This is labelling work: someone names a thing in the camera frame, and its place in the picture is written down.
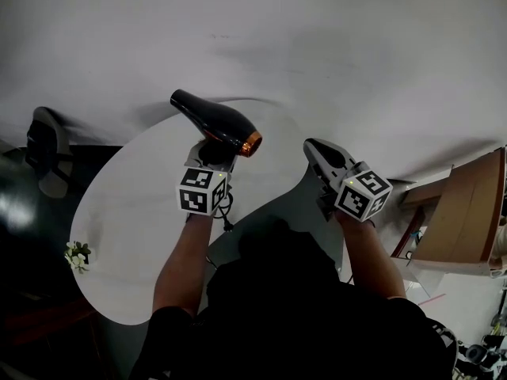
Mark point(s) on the black copper-ringed hair dryer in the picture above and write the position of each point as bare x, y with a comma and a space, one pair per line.
219, 123

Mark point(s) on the white flower bunch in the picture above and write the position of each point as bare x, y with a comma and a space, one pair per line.
77, 256

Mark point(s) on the person's left forearm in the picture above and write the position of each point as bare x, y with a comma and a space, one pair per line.
180, 267

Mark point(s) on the pink floor tape strip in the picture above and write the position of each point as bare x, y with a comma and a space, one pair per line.
431, 299

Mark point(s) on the brown cardboard box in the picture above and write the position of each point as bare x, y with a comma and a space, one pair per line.
459, 216

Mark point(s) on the person's right forearm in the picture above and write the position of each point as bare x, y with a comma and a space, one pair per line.
372, 259

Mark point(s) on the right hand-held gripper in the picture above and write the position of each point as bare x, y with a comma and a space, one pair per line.
362, 196

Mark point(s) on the dark red wooden cabinet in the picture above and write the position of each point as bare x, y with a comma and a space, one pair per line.
39, 331

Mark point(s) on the dark chair cushion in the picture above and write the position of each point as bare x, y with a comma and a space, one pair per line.
41, 145

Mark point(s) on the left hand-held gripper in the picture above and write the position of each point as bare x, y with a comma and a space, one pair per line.
200, 192

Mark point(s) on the grey chair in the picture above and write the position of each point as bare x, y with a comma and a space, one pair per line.
53, 180

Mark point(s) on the white curved table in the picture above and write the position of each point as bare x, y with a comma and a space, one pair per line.
134, 212

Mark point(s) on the person's black shirt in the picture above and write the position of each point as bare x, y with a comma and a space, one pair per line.
293, 323

